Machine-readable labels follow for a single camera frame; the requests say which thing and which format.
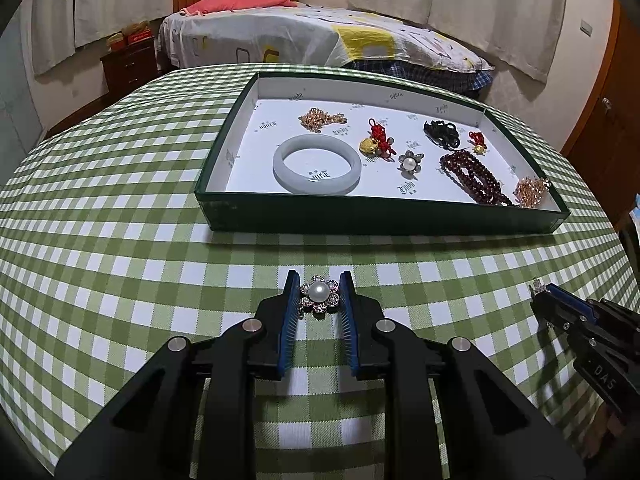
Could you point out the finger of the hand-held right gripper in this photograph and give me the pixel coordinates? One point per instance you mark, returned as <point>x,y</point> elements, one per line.
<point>557,316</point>
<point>572,301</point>

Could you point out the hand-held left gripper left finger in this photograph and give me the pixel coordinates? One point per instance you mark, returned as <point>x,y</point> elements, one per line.
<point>287,330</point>

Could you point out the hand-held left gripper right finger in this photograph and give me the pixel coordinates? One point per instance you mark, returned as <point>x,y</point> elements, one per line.
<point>350,330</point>

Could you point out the silver rhinestone brooch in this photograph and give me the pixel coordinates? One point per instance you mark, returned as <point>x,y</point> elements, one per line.
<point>537,286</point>

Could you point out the pearl flower brooch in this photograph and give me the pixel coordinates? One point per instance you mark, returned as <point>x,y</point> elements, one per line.
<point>410,163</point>
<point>318,291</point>

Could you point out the dark green tray box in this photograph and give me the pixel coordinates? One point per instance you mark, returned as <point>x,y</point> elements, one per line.
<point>350,216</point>

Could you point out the pale jade bangle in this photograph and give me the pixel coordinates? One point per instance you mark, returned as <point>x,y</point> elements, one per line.
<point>315,187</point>

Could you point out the small red gold charm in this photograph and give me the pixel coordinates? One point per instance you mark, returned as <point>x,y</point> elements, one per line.
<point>478,142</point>

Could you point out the red knot gold pendant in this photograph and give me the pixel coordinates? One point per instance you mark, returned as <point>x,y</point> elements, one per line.
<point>369,146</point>

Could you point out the light blue cloth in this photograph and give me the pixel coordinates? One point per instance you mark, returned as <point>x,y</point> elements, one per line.
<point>635,222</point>

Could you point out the wooden door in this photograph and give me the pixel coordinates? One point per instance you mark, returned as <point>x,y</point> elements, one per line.
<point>607,110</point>

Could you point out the blue plaid bedding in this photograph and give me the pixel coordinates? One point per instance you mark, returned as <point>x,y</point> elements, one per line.
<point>465,80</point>

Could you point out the bed with patterned quilt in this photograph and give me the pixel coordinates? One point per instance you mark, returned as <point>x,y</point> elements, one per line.
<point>280,35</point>

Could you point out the dark wooden nightstand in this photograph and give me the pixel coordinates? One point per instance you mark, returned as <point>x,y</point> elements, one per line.
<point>131,65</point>

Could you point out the red box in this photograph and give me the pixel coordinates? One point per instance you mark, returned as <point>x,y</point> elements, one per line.
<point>140,36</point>

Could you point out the pink pillow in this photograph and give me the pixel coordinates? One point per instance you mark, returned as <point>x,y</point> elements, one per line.
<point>225,5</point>

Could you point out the yellow box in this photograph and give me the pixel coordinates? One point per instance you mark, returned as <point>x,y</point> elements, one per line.
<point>116,41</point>

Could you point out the white wall outlet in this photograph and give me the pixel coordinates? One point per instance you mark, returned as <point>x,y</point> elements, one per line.
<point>586,27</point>

